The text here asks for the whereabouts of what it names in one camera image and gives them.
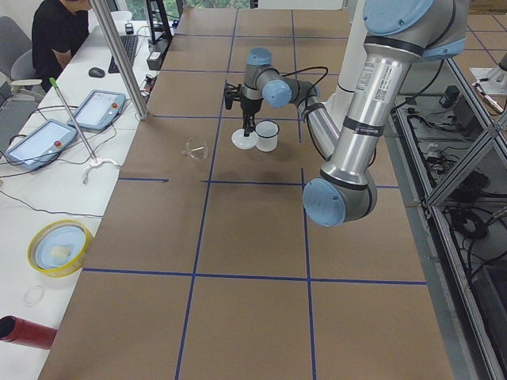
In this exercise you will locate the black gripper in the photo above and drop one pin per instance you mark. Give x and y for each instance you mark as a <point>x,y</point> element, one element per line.
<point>250,106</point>

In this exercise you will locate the white ceramic lid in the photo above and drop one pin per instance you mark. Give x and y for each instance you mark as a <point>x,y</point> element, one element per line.
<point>243,142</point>

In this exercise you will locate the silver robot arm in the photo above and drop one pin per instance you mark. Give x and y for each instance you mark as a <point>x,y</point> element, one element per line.
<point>398,34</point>

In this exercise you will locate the white enamel mug blue rim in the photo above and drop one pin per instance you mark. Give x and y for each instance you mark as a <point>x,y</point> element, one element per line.
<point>267,135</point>

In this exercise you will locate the far teach pendant tablet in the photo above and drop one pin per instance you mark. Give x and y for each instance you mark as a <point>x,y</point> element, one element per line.
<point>99,110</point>

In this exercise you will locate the teach pendant tablet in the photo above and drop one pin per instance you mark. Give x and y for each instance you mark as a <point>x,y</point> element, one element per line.
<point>99,110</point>
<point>41,146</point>

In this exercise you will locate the black computer mouse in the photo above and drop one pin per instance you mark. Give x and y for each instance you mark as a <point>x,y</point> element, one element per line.
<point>96,72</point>

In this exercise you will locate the green tipped metal rod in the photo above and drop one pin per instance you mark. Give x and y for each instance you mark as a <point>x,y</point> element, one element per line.
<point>74,121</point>

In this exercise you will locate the near teach pendant tablet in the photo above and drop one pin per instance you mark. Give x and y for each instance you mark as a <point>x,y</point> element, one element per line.
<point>41,146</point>

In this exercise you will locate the person in black shirt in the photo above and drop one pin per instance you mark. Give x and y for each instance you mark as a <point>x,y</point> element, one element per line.
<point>59,28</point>

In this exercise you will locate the yellow tape roll with plate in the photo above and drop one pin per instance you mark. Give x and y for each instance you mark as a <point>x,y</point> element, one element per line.
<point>60,248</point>

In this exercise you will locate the red cylinder bottle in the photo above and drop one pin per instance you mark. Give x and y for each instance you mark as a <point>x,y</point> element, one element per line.
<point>19,331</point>

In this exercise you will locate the aluminium frame post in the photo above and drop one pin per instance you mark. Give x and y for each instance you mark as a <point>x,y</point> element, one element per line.
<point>112,37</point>

